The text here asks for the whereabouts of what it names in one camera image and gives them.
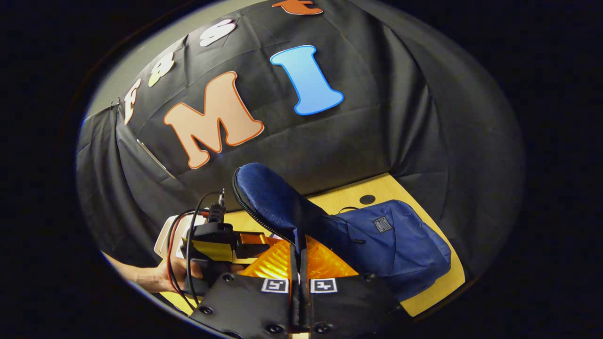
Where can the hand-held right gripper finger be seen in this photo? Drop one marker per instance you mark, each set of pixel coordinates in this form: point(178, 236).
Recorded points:
point(305, 301)
point(295, 301)

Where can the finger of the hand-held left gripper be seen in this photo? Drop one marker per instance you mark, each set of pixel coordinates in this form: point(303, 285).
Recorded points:
point(254, 239)

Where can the white plastic bookshelf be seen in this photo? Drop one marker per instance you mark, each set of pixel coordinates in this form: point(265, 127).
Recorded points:
point(165, 238)

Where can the blue schoolbag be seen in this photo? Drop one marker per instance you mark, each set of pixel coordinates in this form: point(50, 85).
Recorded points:
point(400, 245)

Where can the black round table grommet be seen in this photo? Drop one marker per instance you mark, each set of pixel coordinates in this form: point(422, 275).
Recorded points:
point(367, 199)

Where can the black backdrop cloth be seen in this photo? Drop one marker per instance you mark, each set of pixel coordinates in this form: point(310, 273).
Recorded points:
point(400, 117)

